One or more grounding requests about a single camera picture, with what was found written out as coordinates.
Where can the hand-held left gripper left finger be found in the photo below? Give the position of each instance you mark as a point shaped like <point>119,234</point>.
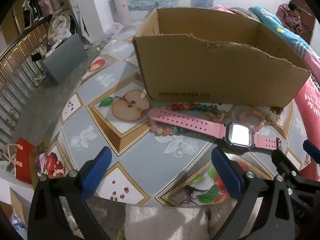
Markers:
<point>97,170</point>

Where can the blue printed pillow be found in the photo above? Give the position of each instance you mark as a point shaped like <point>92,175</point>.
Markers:
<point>270,17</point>

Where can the small cardboard box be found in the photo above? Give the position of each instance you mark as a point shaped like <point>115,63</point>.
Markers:
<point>17,205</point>

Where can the metal stair railing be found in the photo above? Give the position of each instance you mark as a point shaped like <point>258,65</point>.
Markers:
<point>15,62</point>

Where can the red gift bag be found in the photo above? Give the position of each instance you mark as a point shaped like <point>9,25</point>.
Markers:
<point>23,160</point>

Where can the pile of clothes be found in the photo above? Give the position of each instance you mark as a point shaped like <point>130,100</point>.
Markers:
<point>60,23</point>

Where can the red floral blanket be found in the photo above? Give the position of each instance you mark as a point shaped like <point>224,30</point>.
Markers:
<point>311,97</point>

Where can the brown cardboard box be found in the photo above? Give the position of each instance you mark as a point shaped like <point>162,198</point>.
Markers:
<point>212,75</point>

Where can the white plastic bag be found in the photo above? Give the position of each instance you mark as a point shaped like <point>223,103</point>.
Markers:
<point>115,28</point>

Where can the pink digital watch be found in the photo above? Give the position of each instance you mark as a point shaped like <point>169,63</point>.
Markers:
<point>190,123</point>

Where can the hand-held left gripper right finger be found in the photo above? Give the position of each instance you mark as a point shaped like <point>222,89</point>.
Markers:
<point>226,172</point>

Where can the white fleece garment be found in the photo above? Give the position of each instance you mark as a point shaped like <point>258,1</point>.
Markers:
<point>162,222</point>

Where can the printed paper bag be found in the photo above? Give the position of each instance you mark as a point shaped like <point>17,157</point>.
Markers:
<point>52,165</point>

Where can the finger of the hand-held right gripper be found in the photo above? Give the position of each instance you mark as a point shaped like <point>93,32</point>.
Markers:
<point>311,150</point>
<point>282,160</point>

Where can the grey storage box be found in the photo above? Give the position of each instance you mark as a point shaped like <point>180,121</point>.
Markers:
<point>67,57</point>

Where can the white cylinder appliance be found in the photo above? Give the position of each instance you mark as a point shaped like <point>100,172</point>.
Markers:
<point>121,7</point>

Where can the hanging clothes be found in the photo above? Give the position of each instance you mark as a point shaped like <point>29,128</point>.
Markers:
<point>37,2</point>

